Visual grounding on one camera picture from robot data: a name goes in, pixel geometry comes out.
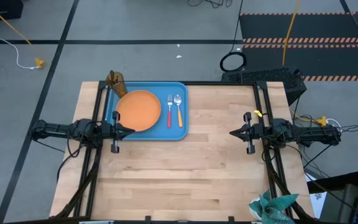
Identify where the orange plate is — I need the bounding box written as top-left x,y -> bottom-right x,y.
115,90 -> 162,133

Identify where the black aluminium table frame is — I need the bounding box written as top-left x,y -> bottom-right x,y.
50,80 -> 318,224

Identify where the white floor cable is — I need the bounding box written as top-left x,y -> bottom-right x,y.
0,0 -> 40,70

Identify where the black coiled cable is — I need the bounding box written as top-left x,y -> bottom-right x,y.
219,0 -> 247,73

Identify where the white paper sheet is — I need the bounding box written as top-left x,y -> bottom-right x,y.
308,191 -> 328,219

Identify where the blue plastic tray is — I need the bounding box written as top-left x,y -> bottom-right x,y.
104,81 -> 189,141

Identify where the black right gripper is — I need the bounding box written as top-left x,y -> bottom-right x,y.
229,111 -> 272,156

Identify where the yellow hanging cable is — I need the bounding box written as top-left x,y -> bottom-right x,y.
282,0 -> 301,67

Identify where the black computer box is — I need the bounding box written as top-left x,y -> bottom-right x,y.
221,67 -> 308,98

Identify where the green plant in white pot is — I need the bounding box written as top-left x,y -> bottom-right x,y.
249,189 -> 300,224

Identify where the yellow-handled metal spoon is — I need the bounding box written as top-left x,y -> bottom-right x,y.
173,94 -> 184,128

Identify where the grey computer desk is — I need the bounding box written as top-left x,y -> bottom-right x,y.
320,183 -> 358,224

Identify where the yellow cable with plug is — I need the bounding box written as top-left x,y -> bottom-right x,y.
0,0 -> 45,70

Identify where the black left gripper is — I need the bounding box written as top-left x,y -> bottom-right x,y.
100,111 -> 135,154

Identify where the black floor box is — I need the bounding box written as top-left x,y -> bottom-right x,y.
0,0 -> 24,23

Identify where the red-handled metal fork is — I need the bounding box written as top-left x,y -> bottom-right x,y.
167,94 -> 173,129

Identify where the black hazard-striped floor mat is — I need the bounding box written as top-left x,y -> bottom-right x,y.
239,11 -> 358,82

